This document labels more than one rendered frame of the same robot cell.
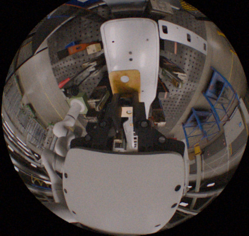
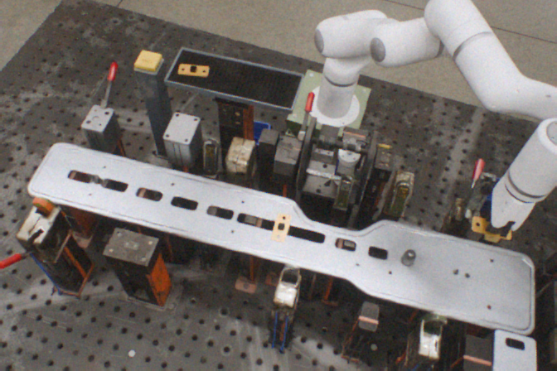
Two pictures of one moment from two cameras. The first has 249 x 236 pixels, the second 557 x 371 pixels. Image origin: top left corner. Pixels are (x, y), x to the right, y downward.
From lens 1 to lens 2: 1.24 m
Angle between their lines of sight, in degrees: 46
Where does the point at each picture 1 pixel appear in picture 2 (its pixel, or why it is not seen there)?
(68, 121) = (354, 72)
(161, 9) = not seen: outside the picture
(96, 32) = not seen: hidden behind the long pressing
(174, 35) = (506, 357)
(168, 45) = (478, 344)
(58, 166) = (432, 50)
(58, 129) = not seen: hidden behind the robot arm
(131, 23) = (521, 296)
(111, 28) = (516, 267)
